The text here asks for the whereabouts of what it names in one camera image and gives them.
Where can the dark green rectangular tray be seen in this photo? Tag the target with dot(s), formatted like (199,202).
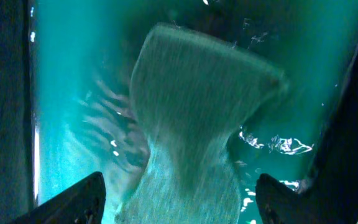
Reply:
(84,52)

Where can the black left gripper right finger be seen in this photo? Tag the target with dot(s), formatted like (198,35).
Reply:
(279,204)

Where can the green scouring sponge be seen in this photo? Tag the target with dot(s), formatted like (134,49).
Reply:
(189,93)

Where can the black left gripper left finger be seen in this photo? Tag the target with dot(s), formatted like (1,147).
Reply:
(82,203)

